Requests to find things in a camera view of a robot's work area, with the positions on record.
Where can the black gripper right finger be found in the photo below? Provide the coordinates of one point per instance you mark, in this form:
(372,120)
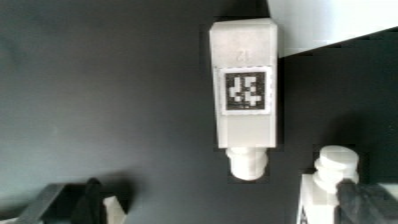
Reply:
(368,203)

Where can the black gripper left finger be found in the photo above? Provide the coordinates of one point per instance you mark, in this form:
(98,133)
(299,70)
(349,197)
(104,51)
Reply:
(68,202)

